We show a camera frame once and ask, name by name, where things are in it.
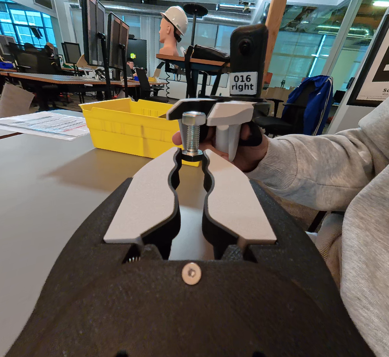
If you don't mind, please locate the mannequin head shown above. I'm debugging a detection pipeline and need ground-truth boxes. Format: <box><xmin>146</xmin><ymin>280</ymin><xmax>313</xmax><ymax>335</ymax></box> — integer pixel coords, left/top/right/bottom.
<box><xmin>159</xmin><ymin>18</ymin><xmax>183</xmax><ymax>57</ymax></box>

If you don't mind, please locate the black bag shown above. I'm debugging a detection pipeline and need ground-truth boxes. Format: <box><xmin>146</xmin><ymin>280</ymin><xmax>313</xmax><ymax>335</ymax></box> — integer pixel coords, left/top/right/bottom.
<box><xmin>184</xmin><ymin>44</ymin><xmax>230</xmax><ymax>64</ymax></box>

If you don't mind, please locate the black round floor lamp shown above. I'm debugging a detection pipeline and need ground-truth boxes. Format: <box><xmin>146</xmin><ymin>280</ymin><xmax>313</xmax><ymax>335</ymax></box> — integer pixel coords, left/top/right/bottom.
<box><xmin>183</xmin><ymin>3</ymin><xmax>208</xmax><ymax>45</ymax></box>

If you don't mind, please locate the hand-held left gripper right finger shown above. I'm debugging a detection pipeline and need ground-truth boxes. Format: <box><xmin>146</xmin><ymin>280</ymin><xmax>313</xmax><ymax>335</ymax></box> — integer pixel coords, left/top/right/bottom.
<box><xmin>202</xmin><ymin>150</ymin><xmax>278</xmax><ymax>260</ymax></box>

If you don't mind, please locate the small black monitor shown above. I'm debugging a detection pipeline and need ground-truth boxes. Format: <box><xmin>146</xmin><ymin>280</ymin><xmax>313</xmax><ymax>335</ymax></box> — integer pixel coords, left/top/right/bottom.
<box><xmin>61</xmin><ymin>42</ymin><xmax>82</xmax><ymax>65</ymax></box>

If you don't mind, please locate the long wood-edged office desk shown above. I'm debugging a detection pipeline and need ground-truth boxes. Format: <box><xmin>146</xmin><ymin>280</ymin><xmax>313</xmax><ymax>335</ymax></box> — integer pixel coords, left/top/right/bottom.
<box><xmin>0</xmin><ymin>70</ymin><xmax>166</xmax><ymax>112</ymax></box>

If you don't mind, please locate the black office chair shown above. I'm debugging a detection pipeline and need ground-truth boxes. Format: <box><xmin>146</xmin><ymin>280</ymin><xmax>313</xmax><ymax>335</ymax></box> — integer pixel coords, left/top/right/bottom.
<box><xmin>135</xmin><ymin>68</ymin><xmax>170</xmax><ymax>104</ymax></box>

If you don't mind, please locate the black-legged standing desk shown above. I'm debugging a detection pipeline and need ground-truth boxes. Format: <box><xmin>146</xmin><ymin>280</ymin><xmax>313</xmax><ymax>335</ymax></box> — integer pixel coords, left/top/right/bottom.
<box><xmin>156</xmin><ymin>53</ymin><xmax>230</xmax><ymax>99</ymax></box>

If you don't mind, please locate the grey desk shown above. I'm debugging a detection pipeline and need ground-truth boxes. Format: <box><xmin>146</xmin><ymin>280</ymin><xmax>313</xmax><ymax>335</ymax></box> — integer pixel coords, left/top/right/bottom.
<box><xmin>0</xmin><ymin>109</ymin><xmax>219</xmax><ymax>354</ymax></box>

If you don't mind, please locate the dark computer monitor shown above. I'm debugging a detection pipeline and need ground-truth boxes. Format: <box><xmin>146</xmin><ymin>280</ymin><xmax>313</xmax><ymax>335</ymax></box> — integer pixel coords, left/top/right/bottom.
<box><xmin>80</xmin><ymin>0</ymin><xmax>106</xmax><ymax>67</ymax></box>
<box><xmin>106</xmin><ymin>12</ymin><xmax>130</xmax><ymax>71</ymax></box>

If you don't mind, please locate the person's right hand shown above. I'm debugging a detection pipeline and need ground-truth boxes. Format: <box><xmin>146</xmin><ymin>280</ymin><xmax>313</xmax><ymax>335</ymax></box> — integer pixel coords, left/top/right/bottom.
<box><xmin>172</xmin><ymin>122</ymin><xmax>270</xmax><ymax>173</ymax></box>

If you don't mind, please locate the white hard hat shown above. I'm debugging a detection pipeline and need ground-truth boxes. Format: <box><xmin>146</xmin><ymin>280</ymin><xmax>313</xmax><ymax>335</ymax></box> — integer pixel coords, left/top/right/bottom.
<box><xmin>160</xmin><ymin>6</ymin><xmax>189</xmax><ymax>36</ymax></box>

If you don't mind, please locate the person's right forearm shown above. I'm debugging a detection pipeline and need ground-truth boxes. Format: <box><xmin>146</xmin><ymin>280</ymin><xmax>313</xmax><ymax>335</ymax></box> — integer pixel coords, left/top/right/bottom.
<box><xmin>246</xmin><ymin>97</ymin><xmax>389</xmax><ymax>212</ymax></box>

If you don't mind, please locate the steel hex bolt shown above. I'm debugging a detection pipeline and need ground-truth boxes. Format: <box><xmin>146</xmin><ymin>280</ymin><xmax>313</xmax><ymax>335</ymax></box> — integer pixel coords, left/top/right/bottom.
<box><xmin>181</xmin><ymin>124</ymin><xmax>205</xmax><ymax>158</ymax></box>

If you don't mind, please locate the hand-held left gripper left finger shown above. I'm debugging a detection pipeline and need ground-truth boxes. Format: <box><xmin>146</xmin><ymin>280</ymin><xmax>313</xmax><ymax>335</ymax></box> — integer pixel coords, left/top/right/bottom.
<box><xmin>104</xmin><ymin>147</ymin><xmax>183</xmax><ymax>259</ymax></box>

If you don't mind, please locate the person's left forearm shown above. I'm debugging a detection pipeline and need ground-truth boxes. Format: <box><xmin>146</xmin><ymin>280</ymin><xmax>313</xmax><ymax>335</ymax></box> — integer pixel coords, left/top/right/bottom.
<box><xmin>314</xmin><ymin>181</ymin><xmax>389</xmax><ymax>357</ymax></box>

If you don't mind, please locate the grey cardboard panel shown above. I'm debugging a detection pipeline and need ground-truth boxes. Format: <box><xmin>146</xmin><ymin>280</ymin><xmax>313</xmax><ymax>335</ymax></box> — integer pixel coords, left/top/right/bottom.
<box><xmin>0</xmin><ymin>83</ymin><xmax>35</xmax><ymax>118</ymax></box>

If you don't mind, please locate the black-and-white marker poster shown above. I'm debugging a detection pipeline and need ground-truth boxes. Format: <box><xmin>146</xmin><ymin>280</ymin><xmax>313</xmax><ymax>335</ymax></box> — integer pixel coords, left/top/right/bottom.
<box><xmin>346</xmin><ymin>8</ymin><xmax>389</xmax><ymax>107</ymax></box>

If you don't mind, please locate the laminated paper sheet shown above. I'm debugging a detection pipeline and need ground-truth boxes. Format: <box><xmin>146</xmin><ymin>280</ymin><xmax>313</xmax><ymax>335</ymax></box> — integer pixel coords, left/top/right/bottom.
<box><xmin>0</xmin><ymin>110</ymin><xmax>91</xmax><ymax>141</ymax></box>

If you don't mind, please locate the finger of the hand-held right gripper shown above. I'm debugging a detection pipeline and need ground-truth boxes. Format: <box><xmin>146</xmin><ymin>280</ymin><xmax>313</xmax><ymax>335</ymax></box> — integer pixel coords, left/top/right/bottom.
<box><xmin>166</xmin><ymin>98</ymin><xmax>217</xmax><ymax>148</ymax></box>
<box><xmin>207</xmin><ymin>101</ymin><xmax>255</xmax><ymax>162</ymax></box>

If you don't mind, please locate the yellow plastic bin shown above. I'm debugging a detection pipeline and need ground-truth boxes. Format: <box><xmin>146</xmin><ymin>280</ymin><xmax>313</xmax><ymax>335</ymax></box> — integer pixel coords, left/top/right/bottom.
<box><xmin>79</xmin><ymin>98</ymin><xmax>202</xmax><ymax>167</ymax></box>

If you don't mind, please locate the blue jacket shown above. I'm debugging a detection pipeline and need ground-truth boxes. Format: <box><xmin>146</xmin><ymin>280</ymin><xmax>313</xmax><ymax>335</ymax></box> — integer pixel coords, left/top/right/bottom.
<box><xmin>281</xmin><ymin>75</ymin><xmax>334</xmax><ymax>136</ymax></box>

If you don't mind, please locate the black flat monitor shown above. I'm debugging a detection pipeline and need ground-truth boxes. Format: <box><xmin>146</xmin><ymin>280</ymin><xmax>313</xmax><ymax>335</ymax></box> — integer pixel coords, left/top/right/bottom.
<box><xmin>127</xmin><ymin>38</ymin><xmax>148</xmax><ymax>69</ymax></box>

